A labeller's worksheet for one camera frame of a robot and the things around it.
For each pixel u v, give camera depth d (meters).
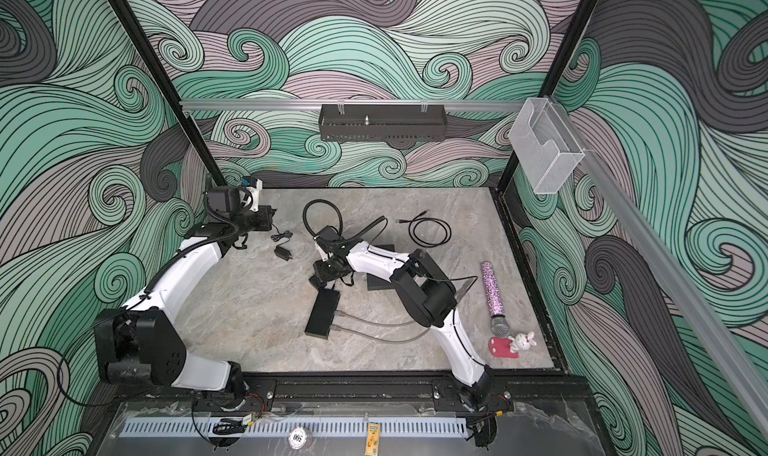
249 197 0.71
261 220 0.76
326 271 0.83
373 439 0.67
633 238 0.58
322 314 0.86
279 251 0.98
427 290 0.55
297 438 0.63
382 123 0.94
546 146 0.78
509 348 0.79
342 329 0.84
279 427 0.70
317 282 0.92
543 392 0.74
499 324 0.82
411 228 1.08
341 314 0.86
